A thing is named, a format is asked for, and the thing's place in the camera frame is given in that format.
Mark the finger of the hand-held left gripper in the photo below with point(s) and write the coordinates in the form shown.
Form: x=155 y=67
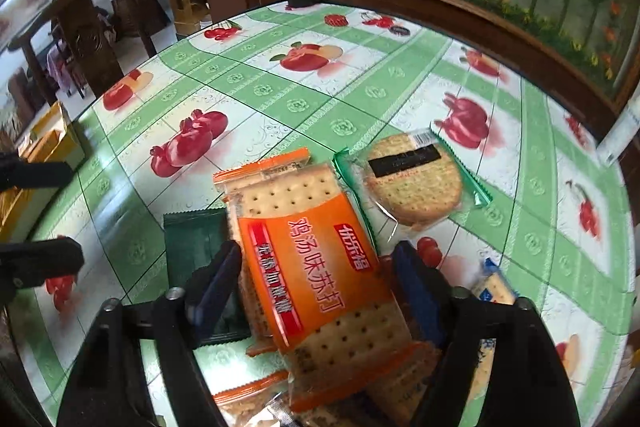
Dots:
x=35 y=174
x=40 y=262

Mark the brown sofa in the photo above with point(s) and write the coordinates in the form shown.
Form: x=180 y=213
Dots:
x=22 y=92

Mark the fruit print green tablecloth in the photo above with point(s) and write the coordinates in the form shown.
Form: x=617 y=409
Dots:
x=300 y=107

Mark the green edged round cracker packet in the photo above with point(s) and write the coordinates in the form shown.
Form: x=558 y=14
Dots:
x=410 y=189

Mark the dark wooden chair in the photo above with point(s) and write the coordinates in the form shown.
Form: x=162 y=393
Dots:
x=87 y=39

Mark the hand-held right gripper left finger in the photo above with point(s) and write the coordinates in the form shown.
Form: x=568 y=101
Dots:
x=220 y=287

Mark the yellow taped cardboard box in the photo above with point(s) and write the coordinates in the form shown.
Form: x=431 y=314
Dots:
x=50 y=142

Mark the orange banded soda cracker packet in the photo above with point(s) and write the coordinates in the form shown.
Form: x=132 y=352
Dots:
x=320 y=267

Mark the dark green packet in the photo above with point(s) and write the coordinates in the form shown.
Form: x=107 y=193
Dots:
x=195 y=242

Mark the blue edged cracker packet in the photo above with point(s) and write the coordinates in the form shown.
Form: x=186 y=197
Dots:
x=492 y=289

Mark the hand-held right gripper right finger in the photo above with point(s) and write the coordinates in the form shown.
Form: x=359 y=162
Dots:
x=417 y=292

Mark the dark bottle cap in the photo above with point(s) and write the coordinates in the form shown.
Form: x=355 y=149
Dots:
x=400 y=30

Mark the small orange edged cracker packet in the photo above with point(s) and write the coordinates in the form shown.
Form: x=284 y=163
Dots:
x=245 y=401

